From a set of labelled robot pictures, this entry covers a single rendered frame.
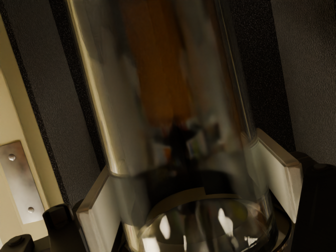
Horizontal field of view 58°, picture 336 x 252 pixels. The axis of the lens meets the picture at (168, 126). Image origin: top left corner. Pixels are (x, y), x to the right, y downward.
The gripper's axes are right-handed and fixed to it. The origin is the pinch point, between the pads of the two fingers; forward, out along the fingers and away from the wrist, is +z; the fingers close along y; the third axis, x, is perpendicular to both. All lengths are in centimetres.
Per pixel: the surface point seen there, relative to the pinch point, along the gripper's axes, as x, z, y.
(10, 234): -24, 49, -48
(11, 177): 1.0, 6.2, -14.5
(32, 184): 0.0, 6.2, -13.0
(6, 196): -14, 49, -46
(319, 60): 4.0, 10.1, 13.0
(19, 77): 8.8, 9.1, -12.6
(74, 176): -1.9, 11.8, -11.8
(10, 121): 5.5, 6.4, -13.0
